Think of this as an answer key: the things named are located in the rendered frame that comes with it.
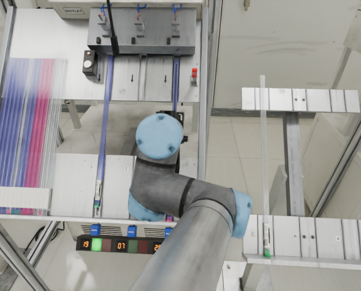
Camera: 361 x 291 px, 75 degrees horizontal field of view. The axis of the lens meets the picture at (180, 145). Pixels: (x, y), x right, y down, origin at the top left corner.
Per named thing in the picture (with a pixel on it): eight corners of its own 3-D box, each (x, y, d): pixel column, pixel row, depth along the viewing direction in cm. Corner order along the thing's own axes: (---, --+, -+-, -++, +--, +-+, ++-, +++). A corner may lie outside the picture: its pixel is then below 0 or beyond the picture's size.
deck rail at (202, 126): (202, 223, 74) (203, 227, 68) (195, 223, 74) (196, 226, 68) (206, 19, 85) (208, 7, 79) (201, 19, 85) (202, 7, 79)
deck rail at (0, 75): (-6, 213, 77) (-23, 216, 71) (-12, 213, 77) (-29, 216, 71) (25, 18, 88) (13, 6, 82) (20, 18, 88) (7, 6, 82)
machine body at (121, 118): (194, 254, 136) (200, 176, 99) (76, 247, 139) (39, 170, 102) (195, 175, 188) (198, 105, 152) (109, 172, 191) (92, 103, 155)
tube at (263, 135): (269, 254, 61) (270, 256, 60) (263, 254, 61) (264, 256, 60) (263, 77, 72) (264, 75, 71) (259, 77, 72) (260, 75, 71)
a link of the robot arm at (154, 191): (172, 235, 39) (187, 172, 38) (116, 214, 42) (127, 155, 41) (187, 220, 46) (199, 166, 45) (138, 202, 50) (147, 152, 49)
